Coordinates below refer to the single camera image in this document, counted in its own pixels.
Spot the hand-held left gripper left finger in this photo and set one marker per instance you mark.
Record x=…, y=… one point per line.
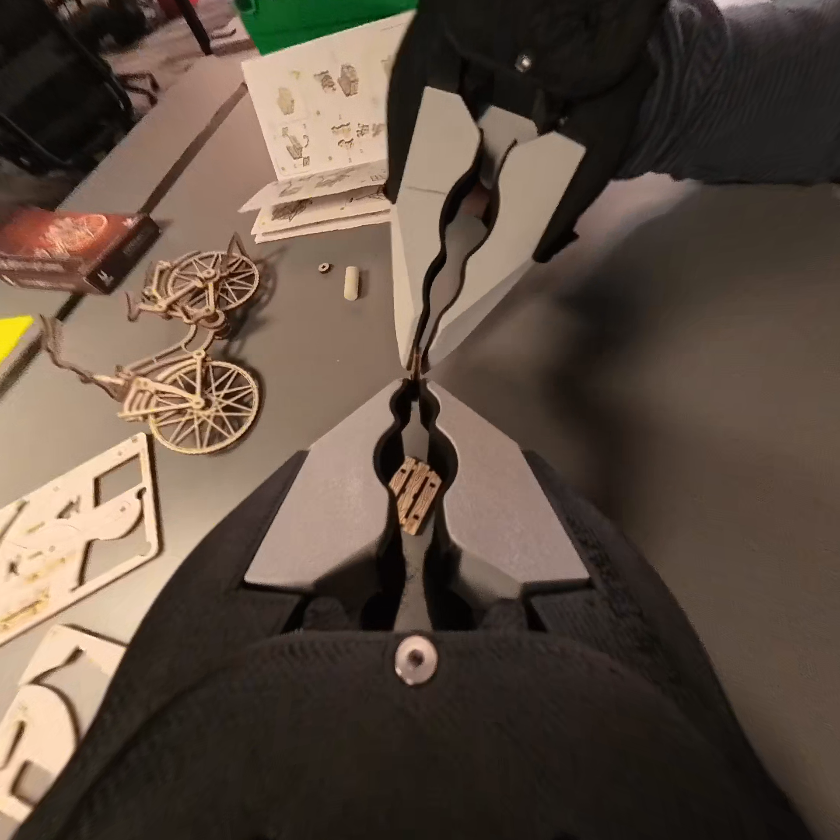
x=315, y=518

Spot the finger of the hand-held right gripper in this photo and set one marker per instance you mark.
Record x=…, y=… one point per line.
x=531, y=197
x=423, y=197

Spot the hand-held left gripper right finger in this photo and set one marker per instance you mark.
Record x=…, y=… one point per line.
x=505, y=512

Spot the person's right forearm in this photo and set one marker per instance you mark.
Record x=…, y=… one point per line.
x=754, y=98

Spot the wooden bicycle model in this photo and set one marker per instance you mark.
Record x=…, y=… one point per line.
x=141, y=396

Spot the laser-cut wooden parts sheet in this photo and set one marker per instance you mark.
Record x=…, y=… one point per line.
x=105, y=568
x=85, y=640

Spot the slotted wooden plank part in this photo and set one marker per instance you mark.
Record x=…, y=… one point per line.
x=413, y=495

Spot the pale wax stick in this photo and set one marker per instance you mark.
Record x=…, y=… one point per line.
x=353, y=283

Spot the instruction booklet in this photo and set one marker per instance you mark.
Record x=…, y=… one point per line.
x=315, y=98

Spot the large green storage bin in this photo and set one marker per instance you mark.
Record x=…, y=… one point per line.
x=295, y=23

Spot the dark table leg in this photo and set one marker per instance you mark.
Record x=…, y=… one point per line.
x=193, y=26

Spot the yellow paper note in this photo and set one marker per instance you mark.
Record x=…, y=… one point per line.
x=13, y=338

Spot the dark cardboard box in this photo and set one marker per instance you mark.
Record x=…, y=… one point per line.
x=65, y=243

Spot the black mesh office chair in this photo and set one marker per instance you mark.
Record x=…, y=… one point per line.
x=52, y=98

